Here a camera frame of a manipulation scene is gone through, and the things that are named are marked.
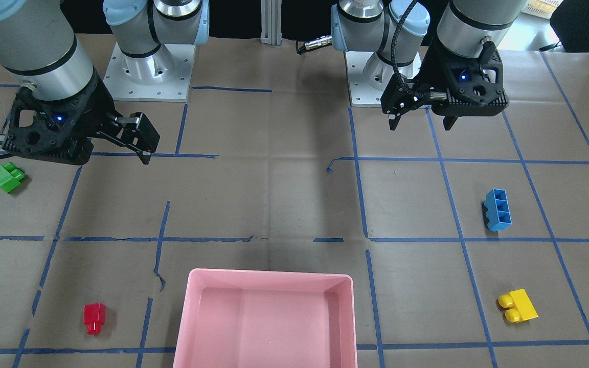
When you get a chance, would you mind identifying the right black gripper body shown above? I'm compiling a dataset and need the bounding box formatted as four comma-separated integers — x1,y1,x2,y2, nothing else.
2,71,124,165

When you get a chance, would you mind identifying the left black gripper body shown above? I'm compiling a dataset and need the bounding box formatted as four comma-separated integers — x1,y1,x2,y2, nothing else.
415,39,509,117

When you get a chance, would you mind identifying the green toy block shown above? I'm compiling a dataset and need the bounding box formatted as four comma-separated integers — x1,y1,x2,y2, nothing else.
0,162,25,193

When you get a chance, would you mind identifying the blue toy block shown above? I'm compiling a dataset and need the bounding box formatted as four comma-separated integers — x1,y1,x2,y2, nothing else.
484,188,512,232

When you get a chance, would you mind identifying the red toy block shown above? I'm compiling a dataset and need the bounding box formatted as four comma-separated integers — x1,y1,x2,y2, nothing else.
82,303,107,336

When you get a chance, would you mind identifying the yellow toy block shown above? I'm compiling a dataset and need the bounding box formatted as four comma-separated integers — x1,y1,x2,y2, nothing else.
497,288,538,323

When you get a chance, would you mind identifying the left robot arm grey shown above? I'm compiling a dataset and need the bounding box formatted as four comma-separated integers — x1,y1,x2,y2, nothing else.
330,1,525,130

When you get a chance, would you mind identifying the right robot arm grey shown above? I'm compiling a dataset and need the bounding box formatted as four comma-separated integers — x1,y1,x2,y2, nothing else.
0,1,210,166

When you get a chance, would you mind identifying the pink plastic box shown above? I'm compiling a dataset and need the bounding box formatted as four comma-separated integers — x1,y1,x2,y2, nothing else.
173,268,358,367

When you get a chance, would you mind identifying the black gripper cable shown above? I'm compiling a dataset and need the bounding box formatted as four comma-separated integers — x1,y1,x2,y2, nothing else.
390,0,420,82

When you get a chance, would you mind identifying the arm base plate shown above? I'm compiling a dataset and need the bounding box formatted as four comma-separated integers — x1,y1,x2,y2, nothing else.
101,44,196,102
344,52,394,109

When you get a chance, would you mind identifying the aluminium frame post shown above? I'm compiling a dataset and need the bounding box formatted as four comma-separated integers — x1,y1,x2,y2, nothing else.
260,0,282,47

